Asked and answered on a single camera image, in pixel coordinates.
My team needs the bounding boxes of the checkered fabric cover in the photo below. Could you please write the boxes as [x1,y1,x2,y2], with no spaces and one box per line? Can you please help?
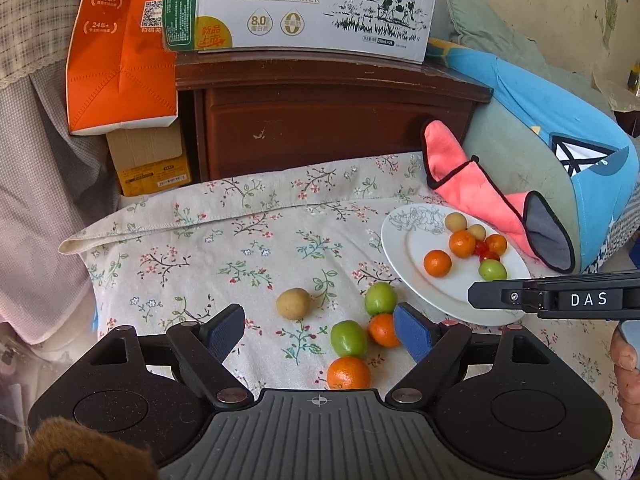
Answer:
[1,0,118,344]

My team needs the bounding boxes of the cherry tomato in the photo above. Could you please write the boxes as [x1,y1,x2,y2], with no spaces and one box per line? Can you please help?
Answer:
[478,250,500,262]
[474,240,488,257]

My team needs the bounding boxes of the floral tablecloth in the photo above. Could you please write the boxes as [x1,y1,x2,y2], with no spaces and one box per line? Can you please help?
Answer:
[58,152,640,480]

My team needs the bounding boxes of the dark wooden cabinet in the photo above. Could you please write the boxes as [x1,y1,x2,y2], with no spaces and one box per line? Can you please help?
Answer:
[176,50,491,181]

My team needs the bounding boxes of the green jujube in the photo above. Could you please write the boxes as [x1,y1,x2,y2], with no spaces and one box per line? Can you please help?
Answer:
[330,320,369,359]
[364,283,398,316]
[478,259,508,282]

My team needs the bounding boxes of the brown cardboard box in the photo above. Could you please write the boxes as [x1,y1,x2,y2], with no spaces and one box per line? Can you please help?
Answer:
[106,119,192,197]

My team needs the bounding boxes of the white milk carton box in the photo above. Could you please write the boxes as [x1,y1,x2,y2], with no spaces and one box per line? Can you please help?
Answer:
[163,0,435,63]

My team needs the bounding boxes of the pink grey cloth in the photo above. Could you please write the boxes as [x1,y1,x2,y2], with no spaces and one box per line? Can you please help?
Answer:
[422,120,576,273]

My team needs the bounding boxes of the blue green cushion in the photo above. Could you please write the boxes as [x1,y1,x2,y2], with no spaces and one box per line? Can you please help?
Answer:
[427,39,639,268]

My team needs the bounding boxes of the orange paper bag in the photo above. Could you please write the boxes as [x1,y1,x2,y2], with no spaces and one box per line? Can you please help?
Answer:
[66,0,178,136]

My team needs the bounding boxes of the small tangerine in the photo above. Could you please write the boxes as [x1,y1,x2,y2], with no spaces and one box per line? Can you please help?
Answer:
[485,234,508,256]

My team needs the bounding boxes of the grey green pillow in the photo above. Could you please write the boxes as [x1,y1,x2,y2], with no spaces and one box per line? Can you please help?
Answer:
[446,0,615,119]

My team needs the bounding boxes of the brown longan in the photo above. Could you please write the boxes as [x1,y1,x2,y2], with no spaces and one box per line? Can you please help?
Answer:
[445,212,468,233]
[276,288,312,321]
[466,224,486,240]

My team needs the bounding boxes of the green jujube top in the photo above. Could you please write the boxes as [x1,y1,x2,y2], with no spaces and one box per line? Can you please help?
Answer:
[364,283,398,316]

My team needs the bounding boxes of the brown plush toy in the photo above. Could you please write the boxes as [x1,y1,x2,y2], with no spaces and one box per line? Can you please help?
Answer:
[1,417,160,480]

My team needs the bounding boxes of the houndstooth sofa cushion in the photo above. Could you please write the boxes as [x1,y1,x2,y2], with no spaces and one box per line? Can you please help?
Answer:
[585,188,639,273]

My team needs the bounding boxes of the person right hand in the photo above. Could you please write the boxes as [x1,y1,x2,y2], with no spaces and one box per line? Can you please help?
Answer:
[610,328,640,439]

